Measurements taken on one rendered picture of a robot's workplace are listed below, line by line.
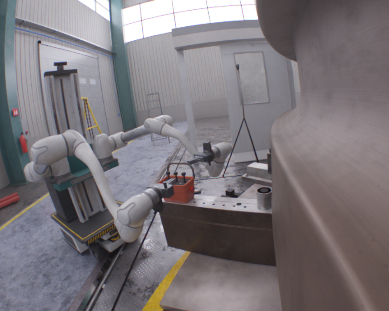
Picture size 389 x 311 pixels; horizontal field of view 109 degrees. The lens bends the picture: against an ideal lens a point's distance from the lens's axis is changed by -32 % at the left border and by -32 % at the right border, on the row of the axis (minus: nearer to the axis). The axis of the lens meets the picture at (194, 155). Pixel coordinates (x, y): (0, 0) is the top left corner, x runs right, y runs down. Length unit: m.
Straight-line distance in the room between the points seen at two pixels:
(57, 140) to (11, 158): 6.15
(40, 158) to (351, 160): 1.15
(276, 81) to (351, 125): 3.74
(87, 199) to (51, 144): 1.15
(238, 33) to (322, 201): 3.79
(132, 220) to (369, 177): 0.77
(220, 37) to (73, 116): 2.85
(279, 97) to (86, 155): 3.61
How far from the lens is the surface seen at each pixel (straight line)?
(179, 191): 1.17
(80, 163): 2.00
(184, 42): 3.89
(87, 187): 2.15
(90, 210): 2.21
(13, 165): 7.25
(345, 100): 0.43
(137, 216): 0.84
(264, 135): 4.07
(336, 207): 0.26
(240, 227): 1.12
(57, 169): 1.75
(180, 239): 1.38
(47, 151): 1.11
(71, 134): 1.19
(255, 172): 2.30
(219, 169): 1.52
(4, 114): 7.16
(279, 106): 4.10
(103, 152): 1.95
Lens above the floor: 1.25
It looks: 15 degrees down
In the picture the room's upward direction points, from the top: 8 degrees counter-clockwise
